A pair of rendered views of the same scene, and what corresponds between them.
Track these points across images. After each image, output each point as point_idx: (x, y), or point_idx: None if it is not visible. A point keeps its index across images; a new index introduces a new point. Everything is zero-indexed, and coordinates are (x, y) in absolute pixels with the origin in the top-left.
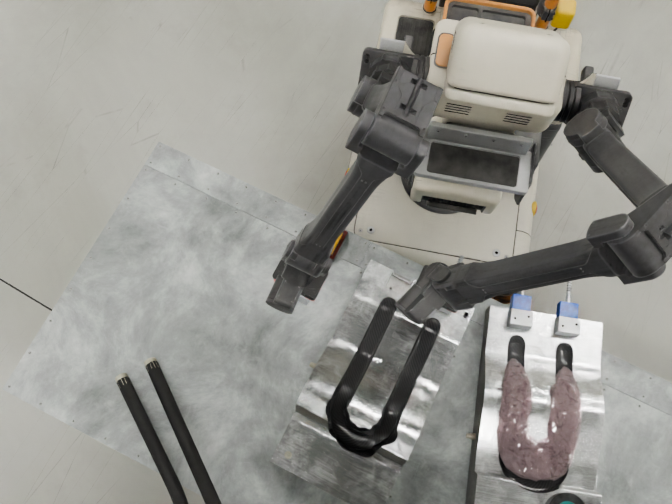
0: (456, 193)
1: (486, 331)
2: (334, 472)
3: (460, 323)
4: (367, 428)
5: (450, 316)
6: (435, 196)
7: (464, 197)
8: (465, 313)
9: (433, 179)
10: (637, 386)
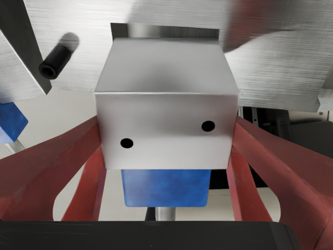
0: (234, 217)
1: (5, 15)
2: None
3: (56, 17)
4: None
5: (110, 29)
6: (266, 193)
7: (218, 212)
8: (53, 73)
9: None
10: None
